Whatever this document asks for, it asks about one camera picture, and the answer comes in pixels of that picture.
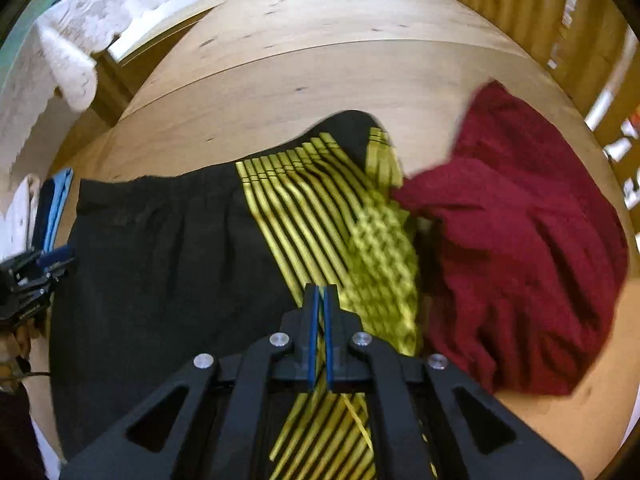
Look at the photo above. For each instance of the wooden slatted rack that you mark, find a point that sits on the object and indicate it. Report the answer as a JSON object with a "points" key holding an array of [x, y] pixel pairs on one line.
{"points": [[525, 10]]}

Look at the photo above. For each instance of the maroon knit garment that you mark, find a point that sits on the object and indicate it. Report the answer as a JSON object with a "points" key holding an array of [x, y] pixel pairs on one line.
{"points": [[510, 240]]}

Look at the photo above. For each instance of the black shorts with yellow stripes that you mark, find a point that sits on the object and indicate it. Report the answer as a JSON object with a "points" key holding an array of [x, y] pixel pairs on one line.
{"points": [[175, 260]]}

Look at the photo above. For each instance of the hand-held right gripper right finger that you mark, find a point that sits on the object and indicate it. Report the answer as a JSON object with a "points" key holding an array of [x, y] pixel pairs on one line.
{"points": [[328, 350]]}

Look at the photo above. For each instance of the folded white knit sweater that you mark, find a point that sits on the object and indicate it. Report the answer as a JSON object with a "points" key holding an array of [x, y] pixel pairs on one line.
{"points": [[17, 210]]}

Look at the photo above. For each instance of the white lace cloth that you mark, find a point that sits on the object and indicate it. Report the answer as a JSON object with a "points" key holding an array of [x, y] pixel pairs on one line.
{"points": [[100, 15]]}

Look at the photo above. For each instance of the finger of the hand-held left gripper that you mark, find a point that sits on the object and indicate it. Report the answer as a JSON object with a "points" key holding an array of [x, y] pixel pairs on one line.
{"points": [[55, 256], [42, 287]]}

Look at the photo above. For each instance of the person's left hand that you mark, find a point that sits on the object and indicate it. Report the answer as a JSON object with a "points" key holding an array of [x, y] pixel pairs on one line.
{"points": [[7, 355]]}

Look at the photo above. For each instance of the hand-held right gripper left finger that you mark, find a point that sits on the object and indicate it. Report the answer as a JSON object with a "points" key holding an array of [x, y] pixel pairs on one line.
{"points": [[312, 340]]}

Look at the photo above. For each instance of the folded navy garment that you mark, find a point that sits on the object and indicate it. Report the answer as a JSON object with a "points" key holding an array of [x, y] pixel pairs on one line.
{"points": [[42, 215]]}

